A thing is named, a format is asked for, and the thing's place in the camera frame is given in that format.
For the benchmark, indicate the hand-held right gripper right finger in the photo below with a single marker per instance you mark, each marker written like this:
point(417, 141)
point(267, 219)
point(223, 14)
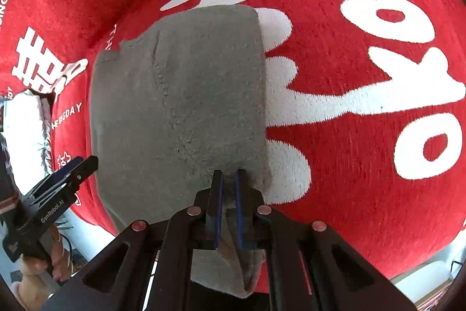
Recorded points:
point(238, 209)

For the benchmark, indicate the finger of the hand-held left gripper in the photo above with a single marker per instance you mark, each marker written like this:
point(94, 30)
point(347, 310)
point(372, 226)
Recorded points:
point(69, 167)
point(86, 167)

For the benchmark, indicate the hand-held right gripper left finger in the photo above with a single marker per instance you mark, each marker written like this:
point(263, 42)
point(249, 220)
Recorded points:
point(218, 209)

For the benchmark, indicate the grey knitted garment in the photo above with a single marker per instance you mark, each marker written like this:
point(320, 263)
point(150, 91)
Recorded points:
point(189, 96)

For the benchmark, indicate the person's left hand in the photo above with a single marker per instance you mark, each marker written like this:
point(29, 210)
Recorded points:
point(34, 274)

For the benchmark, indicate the grey fuzzy cloth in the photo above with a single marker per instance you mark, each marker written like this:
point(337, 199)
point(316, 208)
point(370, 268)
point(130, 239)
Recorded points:
point(46, 136)

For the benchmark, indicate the white box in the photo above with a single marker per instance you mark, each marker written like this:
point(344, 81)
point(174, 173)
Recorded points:
point(424, 274)

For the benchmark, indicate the red printed blanket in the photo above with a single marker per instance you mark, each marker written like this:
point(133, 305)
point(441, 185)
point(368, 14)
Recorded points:
point(346, 41)

